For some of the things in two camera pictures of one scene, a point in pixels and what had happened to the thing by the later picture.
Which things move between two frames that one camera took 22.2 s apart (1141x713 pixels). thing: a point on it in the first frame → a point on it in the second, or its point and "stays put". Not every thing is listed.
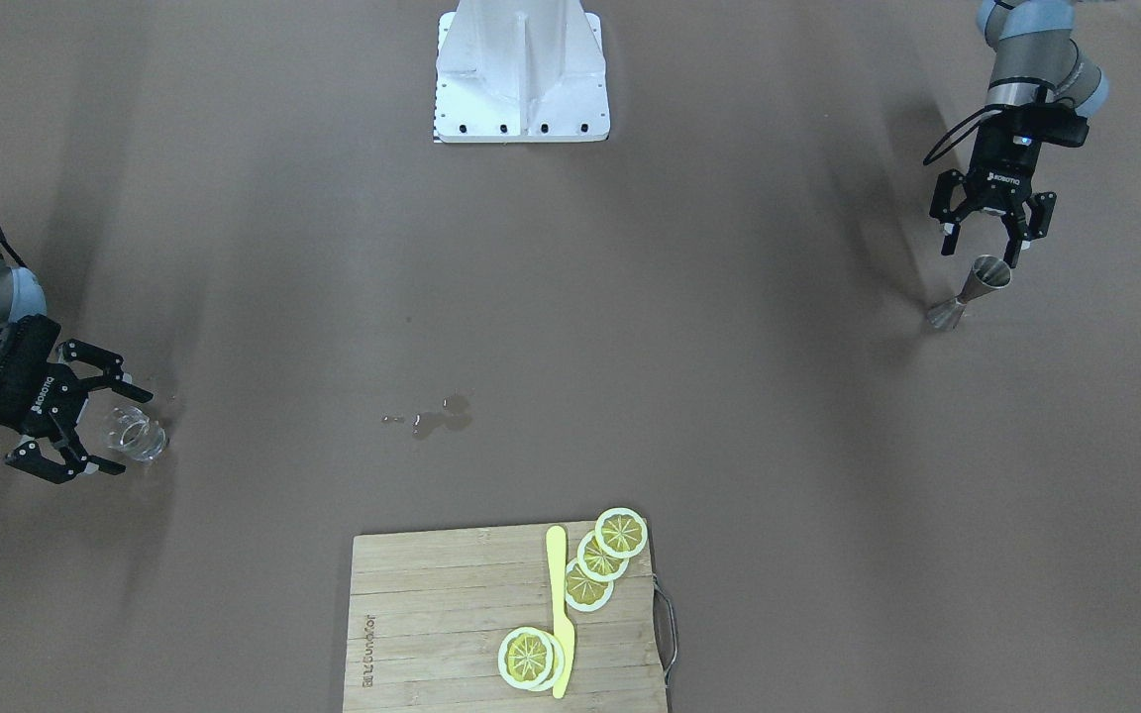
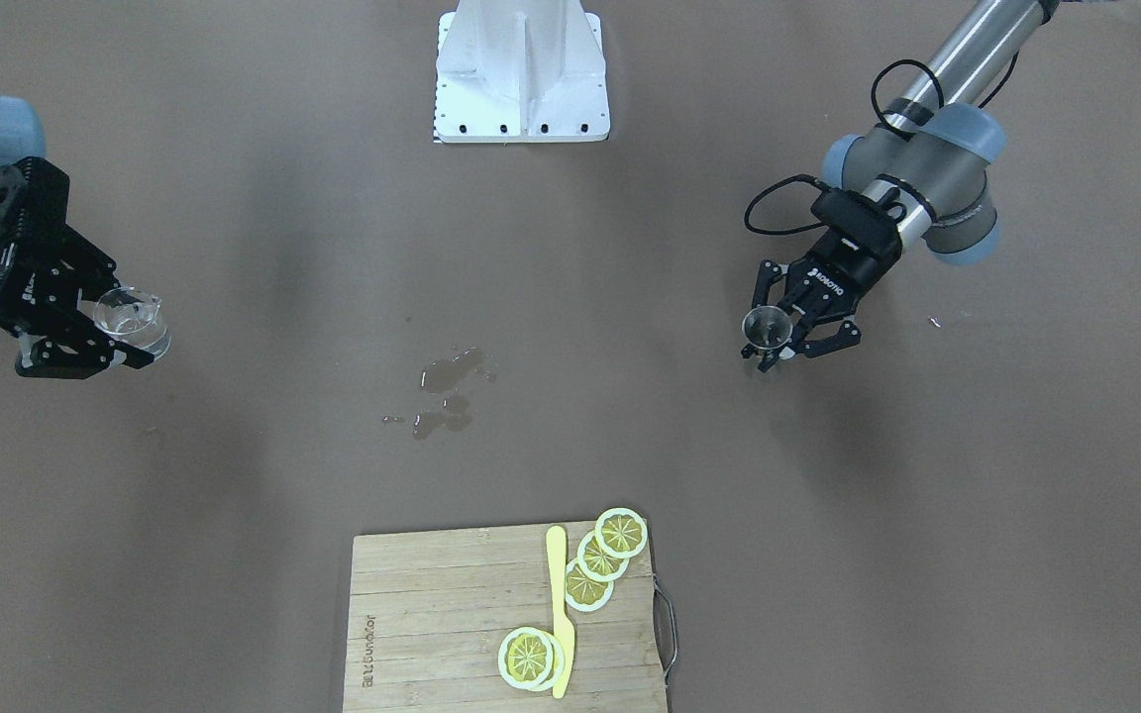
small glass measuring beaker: [134, 433] → [134, 318]
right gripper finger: [105, 360] → [94, 271]
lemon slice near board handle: [621, 533] stays put
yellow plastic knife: [556, 551] stays put
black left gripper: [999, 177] → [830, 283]
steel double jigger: [986, 273] → [767, 328]
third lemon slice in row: [584, 592] stays put
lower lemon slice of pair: [558, 665] stays put
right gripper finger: [28, 458] → [77, 353]
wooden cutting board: [429, 611] stays put
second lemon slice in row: [597, 562] stays put
